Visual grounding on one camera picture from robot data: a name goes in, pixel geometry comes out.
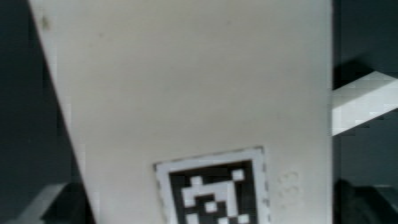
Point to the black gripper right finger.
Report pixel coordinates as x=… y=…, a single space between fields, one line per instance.
x=365 y=204

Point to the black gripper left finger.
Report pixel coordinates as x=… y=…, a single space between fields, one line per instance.
x=60 y=206

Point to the white cabinet top block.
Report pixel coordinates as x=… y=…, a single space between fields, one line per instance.
x=193 y=81

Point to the white L-shaped obstacle fence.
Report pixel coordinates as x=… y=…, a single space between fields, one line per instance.
x=363 y=100

